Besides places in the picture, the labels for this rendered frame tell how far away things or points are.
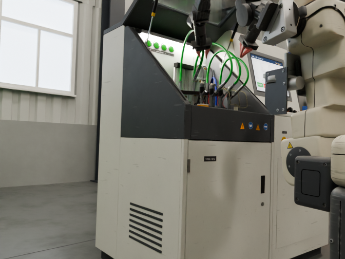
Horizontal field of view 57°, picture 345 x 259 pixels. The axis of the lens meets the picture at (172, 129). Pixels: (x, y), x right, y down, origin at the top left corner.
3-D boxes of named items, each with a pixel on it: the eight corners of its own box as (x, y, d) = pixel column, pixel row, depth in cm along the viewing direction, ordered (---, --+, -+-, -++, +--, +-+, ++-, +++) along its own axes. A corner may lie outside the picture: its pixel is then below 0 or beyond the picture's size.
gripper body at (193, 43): (191, 44, 166) (189, 31, 161) (210, 40, 165) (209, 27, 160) (192, 51, 161) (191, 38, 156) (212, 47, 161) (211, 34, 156)
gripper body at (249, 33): (249, 39, 164) (255, 26, 159) (257, 50, 157) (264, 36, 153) (238, 37, 162) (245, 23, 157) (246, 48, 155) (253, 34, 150)
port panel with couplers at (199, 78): (195, 101, 216) (196, 56, 217) (191, 102, 219) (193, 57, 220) (208, 103, 224) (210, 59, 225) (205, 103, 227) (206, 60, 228)
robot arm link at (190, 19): (193, 12, 148) (210, 10, 150) (183, 3, 155) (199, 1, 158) (192, 36, 156) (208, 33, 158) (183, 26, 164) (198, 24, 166)
